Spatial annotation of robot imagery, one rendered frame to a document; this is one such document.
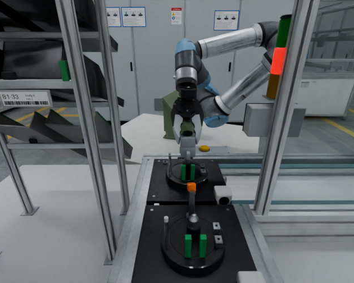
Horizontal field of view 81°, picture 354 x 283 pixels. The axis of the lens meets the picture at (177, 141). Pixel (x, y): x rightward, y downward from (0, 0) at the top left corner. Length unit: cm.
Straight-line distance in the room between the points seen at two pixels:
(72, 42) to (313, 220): 68
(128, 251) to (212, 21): 340
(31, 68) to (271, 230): 67
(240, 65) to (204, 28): 81
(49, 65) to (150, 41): 319
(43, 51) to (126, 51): 324
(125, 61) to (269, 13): 229
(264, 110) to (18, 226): 78
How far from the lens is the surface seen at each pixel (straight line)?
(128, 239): 55
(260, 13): 377
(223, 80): 368
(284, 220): 66
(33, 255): 73
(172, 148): 112
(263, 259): 54
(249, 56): 373
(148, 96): 372
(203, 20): 361
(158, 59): 361
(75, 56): 39
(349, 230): 78
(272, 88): 50
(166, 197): 61
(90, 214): 78
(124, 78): 375
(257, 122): 50
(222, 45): 95
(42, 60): 48
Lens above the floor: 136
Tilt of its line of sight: 25 degrees down
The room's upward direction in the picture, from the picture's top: straight up
